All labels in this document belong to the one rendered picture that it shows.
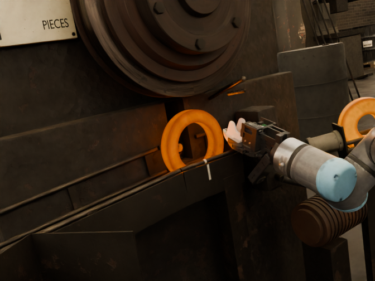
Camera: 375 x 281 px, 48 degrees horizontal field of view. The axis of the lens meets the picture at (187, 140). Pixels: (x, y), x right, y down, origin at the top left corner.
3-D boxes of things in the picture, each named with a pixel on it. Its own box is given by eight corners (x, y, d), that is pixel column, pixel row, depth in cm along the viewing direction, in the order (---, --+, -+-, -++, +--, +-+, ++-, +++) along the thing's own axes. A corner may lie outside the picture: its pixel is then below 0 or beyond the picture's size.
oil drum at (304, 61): (274, 149, 394) (261, 54, 378) (313, 134, 427) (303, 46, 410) (327, 155, 346) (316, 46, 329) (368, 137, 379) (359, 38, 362)
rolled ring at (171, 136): (219, 102, 110) (210, 102, 113) (160, 117, 100) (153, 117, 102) (229, 169, 114) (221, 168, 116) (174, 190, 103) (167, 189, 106)
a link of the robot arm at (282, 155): (308, 172, 102) (282, 184, 96) (293, 164, 105) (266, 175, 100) (314, 139, 98) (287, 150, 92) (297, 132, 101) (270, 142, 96)
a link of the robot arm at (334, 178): (343, 210, 92) (326, 197, 85) (298, 185, 101) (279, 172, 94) (365, 174, 92) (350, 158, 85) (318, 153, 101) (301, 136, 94)
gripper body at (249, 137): (260, 115, 109) (297, 131, 100) (256, 145, 113) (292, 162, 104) (239, 122, 105) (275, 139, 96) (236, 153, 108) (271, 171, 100)
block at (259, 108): (243, 188, 127) (231, 110, 123) (261, 180, 132) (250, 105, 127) (269, 193, 118) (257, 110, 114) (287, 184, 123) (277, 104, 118)
